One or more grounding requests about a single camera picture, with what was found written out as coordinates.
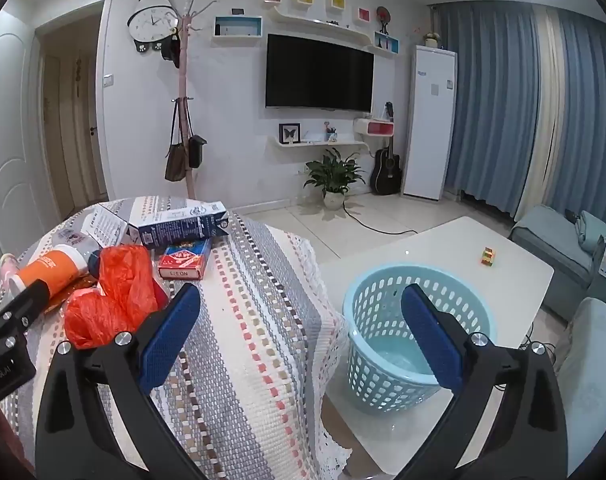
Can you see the white door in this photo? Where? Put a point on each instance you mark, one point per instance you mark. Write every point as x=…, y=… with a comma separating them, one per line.
x=8, y=135

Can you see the teal sofa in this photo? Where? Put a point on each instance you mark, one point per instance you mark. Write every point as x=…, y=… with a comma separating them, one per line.
x=548, y=240

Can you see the white coffee table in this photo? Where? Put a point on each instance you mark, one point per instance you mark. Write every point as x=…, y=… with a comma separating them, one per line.
x=458, y=245

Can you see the framed butterfly picture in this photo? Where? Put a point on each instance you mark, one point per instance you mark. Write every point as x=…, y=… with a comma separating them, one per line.
x=289, y=133

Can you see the pink coat rack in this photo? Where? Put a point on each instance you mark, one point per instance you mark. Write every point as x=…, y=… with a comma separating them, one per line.
x=183, y=80

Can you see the black acoustic guitar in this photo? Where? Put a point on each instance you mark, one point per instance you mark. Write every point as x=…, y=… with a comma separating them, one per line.
x=386, y=172

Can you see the pink soft packet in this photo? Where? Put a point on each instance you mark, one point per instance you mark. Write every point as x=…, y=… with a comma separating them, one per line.
x=7, y=265

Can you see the blue white milk carton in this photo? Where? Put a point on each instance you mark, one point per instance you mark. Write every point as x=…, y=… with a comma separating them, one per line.
x=183, y=227

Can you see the small blue box shelf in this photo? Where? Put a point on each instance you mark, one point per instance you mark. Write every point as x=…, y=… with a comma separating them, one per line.
x=385, y=44

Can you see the green potted plant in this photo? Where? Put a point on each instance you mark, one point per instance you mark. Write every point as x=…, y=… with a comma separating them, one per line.
x=333, y=172

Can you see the small potted flower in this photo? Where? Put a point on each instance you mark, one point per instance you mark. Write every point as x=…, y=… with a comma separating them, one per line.
x=432, y=40

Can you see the dark hat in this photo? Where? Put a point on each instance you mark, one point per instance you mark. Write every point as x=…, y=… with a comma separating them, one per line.
x=172, y=50

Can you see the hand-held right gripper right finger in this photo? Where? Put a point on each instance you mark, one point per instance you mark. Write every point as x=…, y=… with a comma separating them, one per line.
x=433, y=340

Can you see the panda wall clock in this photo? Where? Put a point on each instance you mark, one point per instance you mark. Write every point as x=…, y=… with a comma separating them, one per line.
x=150, y=22

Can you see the black shoulder bag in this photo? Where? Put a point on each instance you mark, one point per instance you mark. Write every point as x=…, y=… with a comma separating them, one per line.
x=197, y=150

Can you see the folded teal blanket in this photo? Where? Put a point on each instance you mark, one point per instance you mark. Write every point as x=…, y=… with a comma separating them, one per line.
x=595, y=230

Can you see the light blue plastic basket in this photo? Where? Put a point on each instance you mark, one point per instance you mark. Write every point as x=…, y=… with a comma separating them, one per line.
x=378, y=310

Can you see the brown handbag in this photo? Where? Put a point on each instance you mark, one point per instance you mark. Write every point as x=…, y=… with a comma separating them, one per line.
x=175, y=162

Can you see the orange plastic bag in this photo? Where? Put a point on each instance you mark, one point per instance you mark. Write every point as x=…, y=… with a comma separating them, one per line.
x=113, y=300

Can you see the blue white box shelf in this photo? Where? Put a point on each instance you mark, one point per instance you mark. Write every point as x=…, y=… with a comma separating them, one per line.
x=237, y=27

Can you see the orange white drink bottle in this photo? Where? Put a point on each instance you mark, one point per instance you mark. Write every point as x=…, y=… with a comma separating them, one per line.
x=53, y=270

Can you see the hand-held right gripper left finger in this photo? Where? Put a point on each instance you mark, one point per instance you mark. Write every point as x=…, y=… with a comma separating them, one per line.
x=168, y=330

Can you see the black wall television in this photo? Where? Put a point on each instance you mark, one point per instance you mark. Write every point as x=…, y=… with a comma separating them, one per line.
x=318, y=70

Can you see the small colourful cube toy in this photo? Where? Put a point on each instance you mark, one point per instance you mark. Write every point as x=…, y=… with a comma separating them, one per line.
x=488, y=256

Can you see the red white wall drawer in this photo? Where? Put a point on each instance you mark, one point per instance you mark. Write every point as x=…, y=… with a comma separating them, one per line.
x=375, y=129

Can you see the small pen holder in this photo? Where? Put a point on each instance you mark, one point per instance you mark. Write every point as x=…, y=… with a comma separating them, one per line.
x=331, y=134

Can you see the blue beige curtain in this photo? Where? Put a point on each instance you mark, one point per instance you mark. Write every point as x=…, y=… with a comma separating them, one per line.
x=493, y=110

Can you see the red playing card box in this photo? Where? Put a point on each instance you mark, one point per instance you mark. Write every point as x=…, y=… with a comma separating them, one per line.
x=183, y=260

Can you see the decorative round fan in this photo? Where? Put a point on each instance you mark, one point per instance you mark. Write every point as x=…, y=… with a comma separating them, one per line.
x=383, y=15

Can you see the orange snack packet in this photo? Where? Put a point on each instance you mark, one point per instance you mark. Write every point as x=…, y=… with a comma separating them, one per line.
x=80, y=285

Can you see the curved white wall shelf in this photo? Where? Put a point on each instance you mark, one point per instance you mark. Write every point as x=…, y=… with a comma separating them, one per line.
x=323, y=25

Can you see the white doorway frame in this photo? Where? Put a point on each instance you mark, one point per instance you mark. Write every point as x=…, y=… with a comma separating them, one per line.
x=103, y=110

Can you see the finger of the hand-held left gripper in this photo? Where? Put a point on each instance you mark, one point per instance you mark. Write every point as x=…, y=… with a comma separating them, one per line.
x=30, y=297

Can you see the low white wall shelf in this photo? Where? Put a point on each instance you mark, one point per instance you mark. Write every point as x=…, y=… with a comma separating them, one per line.
x=313, y=144

